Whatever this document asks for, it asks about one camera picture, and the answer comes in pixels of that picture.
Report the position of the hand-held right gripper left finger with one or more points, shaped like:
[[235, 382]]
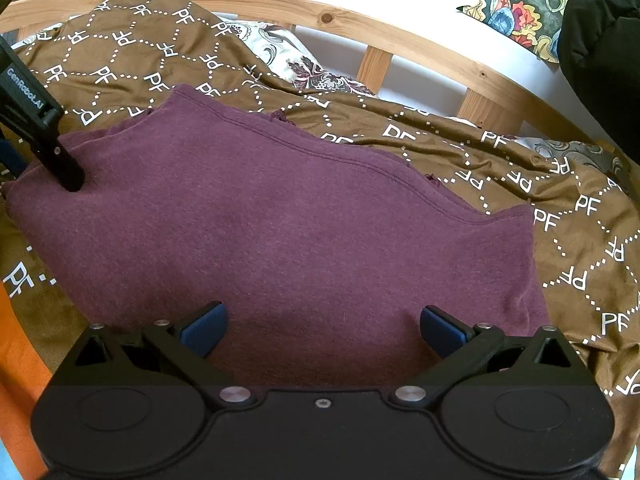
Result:
[[204, 331]]

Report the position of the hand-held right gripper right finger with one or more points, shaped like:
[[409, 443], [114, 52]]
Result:
[[442, 332]]

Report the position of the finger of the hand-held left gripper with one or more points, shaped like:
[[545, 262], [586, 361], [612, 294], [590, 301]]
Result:
[[9, 159], [62, 165]]

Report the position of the maroon long-sleeve shirt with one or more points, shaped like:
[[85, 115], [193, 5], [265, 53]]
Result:
[[280, 240]]

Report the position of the brown patterned blanket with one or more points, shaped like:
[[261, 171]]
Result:
[[575, 240]]

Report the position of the colourful striped blanket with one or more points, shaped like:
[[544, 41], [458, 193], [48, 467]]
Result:
[[20, 385]]

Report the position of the white floral bed sheet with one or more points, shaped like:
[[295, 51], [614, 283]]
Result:
[[280, 52]]

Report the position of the black padded jacket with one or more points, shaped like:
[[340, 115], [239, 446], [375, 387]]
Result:
[[600, 45]]

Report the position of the wooden bed frame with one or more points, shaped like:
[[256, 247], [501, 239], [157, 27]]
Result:
[[400, 35]]

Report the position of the cartoon landscape wall poster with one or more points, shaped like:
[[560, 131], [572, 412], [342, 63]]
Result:
[[520, 5]]

